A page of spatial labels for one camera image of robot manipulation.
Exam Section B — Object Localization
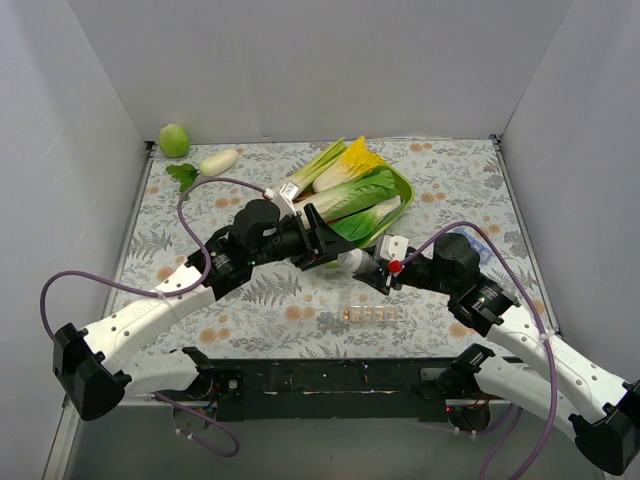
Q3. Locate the white pill bottle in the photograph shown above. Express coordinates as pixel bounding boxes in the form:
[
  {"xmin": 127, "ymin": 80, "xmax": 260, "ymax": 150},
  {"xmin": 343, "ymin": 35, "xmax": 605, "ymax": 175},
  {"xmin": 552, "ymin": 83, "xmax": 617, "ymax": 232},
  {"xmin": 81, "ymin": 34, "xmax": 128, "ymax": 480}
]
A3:
[{"xmin": 337, "ymin": 249, "xmax": 381, "ymax": 275}]

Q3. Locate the clear weekly pill organizer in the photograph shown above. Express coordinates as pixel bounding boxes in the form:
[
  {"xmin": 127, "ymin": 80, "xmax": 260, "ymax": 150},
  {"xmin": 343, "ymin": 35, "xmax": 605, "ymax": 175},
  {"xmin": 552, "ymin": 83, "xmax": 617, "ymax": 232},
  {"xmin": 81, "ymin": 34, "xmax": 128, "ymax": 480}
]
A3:
[{"xmin": 339, "ymin": 299, "xmax": 399, "ymax": 325}]

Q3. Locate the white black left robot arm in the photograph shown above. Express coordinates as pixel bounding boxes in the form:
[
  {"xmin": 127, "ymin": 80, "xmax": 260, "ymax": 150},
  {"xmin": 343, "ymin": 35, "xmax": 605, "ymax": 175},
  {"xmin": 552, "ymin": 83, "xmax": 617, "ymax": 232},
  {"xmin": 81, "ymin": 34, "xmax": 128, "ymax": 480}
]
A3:
[{"xmin": 53, "ymin": 200, "xmax": 355, "ymax": 421}]

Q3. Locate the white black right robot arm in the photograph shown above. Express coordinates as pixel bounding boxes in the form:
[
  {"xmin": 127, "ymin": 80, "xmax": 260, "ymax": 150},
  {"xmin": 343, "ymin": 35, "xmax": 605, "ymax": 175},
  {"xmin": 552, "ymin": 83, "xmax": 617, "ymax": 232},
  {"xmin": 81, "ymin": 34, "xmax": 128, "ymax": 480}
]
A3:
[{"xmin": 338, "ymin": 233, "xmax": 639, "ymax": 476}]

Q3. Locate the green bok choy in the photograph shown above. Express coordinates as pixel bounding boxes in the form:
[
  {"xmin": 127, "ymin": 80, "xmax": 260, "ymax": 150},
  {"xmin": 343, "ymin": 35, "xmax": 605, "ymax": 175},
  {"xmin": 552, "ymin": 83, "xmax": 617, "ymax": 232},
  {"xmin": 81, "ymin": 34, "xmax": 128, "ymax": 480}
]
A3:
[{"xmin": 332, "ymin": 195, "xmax": 403, "ymax": 244}]

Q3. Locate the green leek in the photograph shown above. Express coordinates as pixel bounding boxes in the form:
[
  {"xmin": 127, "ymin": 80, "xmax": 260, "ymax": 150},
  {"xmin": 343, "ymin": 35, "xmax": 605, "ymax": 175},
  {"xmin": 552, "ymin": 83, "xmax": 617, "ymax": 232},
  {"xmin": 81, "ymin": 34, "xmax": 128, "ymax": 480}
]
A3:
[{"xmin": 284, "ymin": 139, "xmax": 347, "ymax": 193}]

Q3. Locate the blue pill organizer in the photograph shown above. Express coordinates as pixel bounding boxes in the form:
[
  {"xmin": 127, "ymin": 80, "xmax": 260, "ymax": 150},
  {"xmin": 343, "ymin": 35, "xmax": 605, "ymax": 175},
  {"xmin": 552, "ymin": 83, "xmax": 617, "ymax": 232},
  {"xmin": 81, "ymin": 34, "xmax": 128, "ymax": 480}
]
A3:
[{"xmin": 454, "ymin": 227, "xmax": 494, "ymax": 265}]

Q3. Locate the green napa cabbage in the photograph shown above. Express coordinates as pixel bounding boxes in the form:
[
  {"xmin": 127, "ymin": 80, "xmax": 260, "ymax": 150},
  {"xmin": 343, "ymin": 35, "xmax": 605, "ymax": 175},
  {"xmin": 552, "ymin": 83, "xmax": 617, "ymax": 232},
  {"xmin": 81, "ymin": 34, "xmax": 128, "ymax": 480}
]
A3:
[{"xmin": 294, "ymin": 167, "xmax": 397, "ymax": 222}]

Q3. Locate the yellow napa cabbage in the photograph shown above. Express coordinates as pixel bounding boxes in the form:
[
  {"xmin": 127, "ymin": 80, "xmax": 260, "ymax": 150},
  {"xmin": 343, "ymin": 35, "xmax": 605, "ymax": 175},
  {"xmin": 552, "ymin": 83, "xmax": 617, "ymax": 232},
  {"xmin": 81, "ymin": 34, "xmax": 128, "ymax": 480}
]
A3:
[{"xmin": 312, "ymin": 136, "xmax": 386, "ymax": 193}]

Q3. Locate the lime green vegetable tray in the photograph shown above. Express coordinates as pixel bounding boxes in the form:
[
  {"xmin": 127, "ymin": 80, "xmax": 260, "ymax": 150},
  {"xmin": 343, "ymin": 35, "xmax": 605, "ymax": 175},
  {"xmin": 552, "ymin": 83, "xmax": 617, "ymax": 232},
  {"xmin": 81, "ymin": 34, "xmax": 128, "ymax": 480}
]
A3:
[{"xmin": 295, "ymin": 166, "xmax": 409, "ymax": 248}]

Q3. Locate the floral patterned table mat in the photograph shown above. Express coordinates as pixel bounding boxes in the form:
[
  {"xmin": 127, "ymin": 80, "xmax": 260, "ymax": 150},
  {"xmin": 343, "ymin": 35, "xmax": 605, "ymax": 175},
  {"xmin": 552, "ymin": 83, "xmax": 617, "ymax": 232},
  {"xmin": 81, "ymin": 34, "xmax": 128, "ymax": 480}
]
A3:
[{"xmin": 95, "ymin": 138, "xmax": 550, "ymax": 360}]

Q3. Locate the white radish with leaves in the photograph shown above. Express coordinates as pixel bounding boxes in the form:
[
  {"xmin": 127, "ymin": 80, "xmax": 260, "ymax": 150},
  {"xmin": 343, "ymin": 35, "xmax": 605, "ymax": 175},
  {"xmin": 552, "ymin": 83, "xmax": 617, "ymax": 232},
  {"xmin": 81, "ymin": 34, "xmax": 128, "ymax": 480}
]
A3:
[{"xmin": 166, "ymin": 149, "xmax": 240, "ymax": 196}]

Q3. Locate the green round cabbage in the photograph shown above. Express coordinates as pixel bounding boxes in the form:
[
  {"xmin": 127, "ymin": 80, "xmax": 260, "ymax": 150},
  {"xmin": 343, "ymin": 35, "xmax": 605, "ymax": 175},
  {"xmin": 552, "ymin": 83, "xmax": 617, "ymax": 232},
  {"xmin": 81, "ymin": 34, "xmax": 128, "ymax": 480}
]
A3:
[{"xmin": 158, "ymin": 124, "xmax": 191, "ymax": 158}]

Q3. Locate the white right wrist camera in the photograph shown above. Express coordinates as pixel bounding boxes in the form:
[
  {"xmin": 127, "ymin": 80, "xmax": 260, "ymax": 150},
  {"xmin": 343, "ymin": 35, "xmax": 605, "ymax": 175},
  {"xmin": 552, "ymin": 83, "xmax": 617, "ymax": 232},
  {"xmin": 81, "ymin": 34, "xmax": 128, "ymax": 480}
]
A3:
[{"xmin": 374, "ymin": 234, "xmax": 409, "ymax": 275}]

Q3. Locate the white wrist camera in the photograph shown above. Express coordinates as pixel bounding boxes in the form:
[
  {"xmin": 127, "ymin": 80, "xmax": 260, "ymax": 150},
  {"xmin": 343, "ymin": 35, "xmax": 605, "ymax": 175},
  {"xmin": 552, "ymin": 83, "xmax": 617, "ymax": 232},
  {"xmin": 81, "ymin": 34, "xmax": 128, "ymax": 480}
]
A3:
[
  {"xmin": 374, "ymin": 234, "xmax": 409, "ymax": 275},
  {"xmin": 264, "ymin": 181, "xmax": 300, "ymax": 218}
]

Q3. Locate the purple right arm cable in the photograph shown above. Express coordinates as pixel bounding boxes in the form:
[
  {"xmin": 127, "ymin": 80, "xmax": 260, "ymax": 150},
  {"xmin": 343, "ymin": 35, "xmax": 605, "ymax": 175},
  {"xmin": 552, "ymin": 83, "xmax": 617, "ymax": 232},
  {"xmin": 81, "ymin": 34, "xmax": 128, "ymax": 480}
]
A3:
[{"xmin": 399, "ymin": 220, "xmax": 559, "ymax": 480}]

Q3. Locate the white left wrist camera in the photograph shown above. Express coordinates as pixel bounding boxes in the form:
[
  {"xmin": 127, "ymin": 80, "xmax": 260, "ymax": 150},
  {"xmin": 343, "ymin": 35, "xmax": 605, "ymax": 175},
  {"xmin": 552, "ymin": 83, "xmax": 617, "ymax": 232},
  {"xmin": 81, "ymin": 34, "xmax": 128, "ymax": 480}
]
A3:
[{"xmin": 264, "ymin": 181, "xmax": 300, "ymax": 218}]

